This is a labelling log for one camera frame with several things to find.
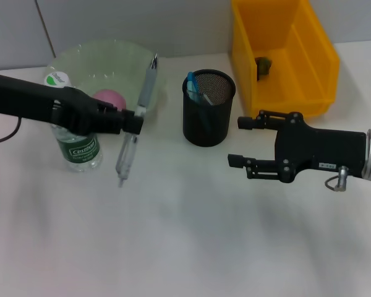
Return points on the yellow plastic bin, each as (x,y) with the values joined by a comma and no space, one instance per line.
(284,77)

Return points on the pink toy peach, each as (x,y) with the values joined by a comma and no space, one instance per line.
(111,96)

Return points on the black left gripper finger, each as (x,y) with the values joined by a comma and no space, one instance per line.
(131,123)

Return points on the green label water bottle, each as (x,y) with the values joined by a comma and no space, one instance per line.
(80,151)

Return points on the blue scissors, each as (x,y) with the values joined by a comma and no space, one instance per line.
(191,85)

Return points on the clear grey ballpoint pen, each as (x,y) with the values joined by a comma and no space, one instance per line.
(146,89)

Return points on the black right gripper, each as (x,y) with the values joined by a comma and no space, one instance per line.
(321,151)

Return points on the translucent green fruit bowl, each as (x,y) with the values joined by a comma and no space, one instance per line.
(111,62)

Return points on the black mesh pen cup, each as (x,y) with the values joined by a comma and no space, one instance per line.
(216,130)

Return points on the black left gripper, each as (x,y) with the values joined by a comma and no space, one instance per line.
(34,102)

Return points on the transparent plastic ruler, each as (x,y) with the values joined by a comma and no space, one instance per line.
(208,100)

